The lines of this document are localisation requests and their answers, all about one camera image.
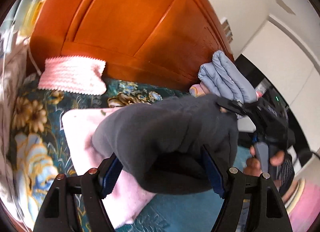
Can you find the pink knitted pillow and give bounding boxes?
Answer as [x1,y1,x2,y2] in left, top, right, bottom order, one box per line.
[38,56,107,95]

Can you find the dark grey sweatpants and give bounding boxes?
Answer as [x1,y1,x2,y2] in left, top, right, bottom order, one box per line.
[92,94,238,195]

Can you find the orange wooden headboard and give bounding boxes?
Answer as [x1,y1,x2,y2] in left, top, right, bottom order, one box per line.
[30,0,233,91]

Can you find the wall switch panel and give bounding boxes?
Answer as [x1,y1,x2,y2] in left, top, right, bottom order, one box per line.
[221,18,233,43]

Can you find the person's right hand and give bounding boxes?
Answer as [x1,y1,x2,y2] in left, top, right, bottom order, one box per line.
[244,146,285,177]

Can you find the pink folded blanket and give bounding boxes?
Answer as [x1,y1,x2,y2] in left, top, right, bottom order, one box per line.
[62,108,155,229]

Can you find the patterned window curtain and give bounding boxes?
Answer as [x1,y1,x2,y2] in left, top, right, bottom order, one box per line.
[1,0,33,222]

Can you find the teal floral bedspread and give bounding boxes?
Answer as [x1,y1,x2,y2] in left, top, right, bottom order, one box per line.
[7,76,253,232]

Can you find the white glossy wardrobe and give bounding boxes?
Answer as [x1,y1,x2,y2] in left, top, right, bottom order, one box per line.
[235,14,320,172]

